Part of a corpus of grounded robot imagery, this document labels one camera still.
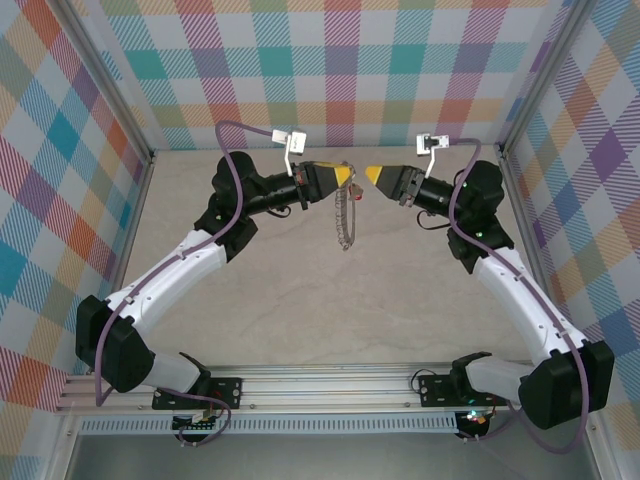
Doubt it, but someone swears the small black electronics board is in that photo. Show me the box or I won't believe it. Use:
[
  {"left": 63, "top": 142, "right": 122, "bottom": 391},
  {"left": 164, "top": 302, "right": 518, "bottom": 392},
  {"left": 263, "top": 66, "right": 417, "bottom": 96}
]
[
  {"left": 172, "top": 413, "right": 220, "bottom": 435},
  {"left": 457, "top": 408, "right": 494, "bottom": 437}
]

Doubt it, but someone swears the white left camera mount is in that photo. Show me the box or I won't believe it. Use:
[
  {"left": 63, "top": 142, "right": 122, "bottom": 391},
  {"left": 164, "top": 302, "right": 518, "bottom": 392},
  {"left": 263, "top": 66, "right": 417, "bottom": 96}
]
[{"left": 271, "top": 128, "right": 296, "bottom": 176}]

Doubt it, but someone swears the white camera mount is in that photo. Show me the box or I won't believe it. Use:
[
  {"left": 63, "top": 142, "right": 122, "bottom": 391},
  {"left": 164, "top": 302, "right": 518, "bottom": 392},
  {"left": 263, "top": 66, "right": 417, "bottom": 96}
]
[
  {"left": 271, "top": 128, "right": 296, "bottom": 176},
  {"left": 428, "top": 134, "right": 451, "bottom": 179}
]

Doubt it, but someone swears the aluminium side frame rail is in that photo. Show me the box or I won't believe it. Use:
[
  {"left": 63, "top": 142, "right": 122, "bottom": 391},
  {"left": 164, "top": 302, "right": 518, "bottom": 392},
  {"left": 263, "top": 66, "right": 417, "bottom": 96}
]
[
  {"left": 84, "top": 149, "right": 157, "bottom": 376},
  {"left": 497, "top": 147, "right": 564, "bottom": 314}
]

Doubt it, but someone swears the thin black right gripper cable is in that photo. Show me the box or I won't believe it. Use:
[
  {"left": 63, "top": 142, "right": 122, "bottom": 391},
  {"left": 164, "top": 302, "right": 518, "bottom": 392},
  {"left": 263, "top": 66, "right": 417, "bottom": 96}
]
[{"left": 418, "top": 209, "right": 449, "bottom": 231}]

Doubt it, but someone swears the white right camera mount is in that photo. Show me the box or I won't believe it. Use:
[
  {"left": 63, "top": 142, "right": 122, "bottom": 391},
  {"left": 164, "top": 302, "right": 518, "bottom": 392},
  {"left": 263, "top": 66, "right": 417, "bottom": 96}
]
[{"left": 428, "top": 134, "right": 451, "bottom": 179}]

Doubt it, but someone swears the aluminium frame post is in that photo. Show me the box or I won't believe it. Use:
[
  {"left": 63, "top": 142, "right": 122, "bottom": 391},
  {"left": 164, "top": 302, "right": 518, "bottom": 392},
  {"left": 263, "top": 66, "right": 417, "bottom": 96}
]
[
  {"left": 497, "top": 0, "right": 599, "bottom": 159},
  {"left": 52, "top": 0, "right": 157, "bottom": 166}
]

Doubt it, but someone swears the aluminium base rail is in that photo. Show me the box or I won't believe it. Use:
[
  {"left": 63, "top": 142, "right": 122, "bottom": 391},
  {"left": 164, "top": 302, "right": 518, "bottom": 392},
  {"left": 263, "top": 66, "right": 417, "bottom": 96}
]
[{"left": 54, "top": 363, "right": 609, "bottom": 414}]

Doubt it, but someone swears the white slotted cable duct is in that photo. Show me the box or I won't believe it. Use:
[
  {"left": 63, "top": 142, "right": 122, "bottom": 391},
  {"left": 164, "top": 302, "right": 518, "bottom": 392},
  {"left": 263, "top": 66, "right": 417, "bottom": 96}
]
[{"left": 79, "top": 412, "right": 459, "bottom": 435}]

